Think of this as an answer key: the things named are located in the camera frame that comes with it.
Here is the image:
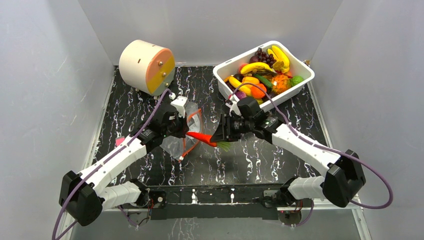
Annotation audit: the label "yellow toy banana bunch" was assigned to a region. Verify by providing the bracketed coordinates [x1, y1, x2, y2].
[267, 45, 290, 74]

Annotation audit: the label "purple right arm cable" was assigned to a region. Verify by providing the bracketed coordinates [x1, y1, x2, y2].
[230, 82, 394, 210]

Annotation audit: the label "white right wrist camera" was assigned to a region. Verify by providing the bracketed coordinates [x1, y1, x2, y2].
[225, 95, 242, 117]

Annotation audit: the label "yellow toy banana left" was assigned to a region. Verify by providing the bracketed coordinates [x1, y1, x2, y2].
[228, 76, 252, 97]

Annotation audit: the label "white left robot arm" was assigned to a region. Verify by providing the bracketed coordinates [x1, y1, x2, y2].
[59, 103, 189, 226]

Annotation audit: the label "cream cylinder orange yellow face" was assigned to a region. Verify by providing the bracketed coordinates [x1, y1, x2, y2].
[118, 39, 176, 97]

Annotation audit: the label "yellow toy pepper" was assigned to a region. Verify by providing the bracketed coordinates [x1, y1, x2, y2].
[242, 76, 261, 85]

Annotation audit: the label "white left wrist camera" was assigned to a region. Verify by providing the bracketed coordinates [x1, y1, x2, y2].
[170, 95, 188, 118]

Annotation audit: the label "white plastic food bin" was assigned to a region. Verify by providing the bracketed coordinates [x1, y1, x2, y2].
[213, 40, 315, 105]

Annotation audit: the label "pink tag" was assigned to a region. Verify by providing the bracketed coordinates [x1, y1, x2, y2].
[115, 136, 126, 147]

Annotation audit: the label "green toy vegetable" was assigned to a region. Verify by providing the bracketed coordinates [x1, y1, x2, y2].
[290, 75, 304, 87]

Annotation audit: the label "orange toy carrot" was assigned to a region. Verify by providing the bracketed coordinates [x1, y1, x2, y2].
[186, 131, 232, 152]

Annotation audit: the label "clear zip bag orange zipper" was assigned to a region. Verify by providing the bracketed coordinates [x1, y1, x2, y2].
[160, 101, 203, 163]

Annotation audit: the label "yellow toy banana centre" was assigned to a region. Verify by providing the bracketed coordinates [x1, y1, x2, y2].
[240, 62, 276, 74]

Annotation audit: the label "green toy cucumber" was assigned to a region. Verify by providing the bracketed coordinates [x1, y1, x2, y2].
[253, 74, 273, 89]

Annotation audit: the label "orange netted toy fruit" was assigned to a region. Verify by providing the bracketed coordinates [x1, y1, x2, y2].
[271, 74, 292, 94]

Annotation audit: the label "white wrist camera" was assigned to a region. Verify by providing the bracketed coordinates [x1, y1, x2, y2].
[170, 95, 188, 118]
[225, 95, 242, 117]

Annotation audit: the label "dark purple toy grapes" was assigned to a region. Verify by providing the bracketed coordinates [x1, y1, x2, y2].
[249, 47, 277, 68]

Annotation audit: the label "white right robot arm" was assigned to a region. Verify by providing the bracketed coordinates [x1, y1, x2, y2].
[210, 97, 366, 208]

